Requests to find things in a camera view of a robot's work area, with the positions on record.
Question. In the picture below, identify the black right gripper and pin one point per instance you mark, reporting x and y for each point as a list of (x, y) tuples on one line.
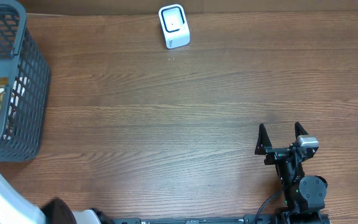
[(275, 154)]

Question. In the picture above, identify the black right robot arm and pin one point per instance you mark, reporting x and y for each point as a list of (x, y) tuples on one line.
[(304, 194)]

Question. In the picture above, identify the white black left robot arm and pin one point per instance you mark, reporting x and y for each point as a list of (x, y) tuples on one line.
[(14, 208)]

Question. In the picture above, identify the white barcode scanner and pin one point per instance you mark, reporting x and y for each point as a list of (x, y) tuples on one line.
[(174, 25)]

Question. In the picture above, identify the grey plastic mesh basket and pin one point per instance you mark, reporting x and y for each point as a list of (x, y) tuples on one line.
[(25, 94)]

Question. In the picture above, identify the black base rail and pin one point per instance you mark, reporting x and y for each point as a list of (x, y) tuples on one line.
[(93, 216)]

